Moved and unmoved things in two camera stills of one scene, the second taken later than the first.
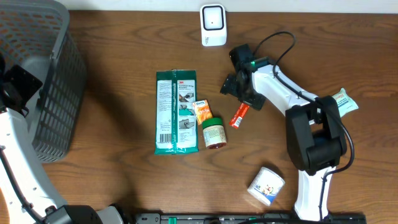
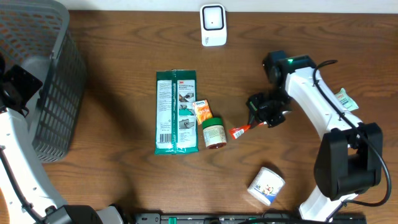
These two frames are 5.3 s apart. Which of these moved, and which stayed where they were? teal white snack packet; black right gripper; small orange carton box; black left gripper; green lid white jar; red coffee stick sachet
Moved: black right gripper; red coffee stick sachet
Stayed: small orange carton box; green lid white jar; black left gripper; teal white snack packet
